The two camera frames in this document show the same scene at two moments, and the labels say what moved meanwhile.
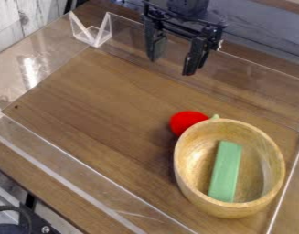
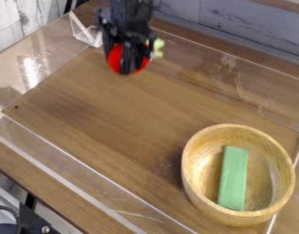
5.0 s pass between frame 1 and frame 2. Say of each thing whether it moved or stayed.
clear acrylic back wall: stayed
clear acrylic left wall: stayed
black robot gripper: moved
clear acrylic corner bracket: stayed
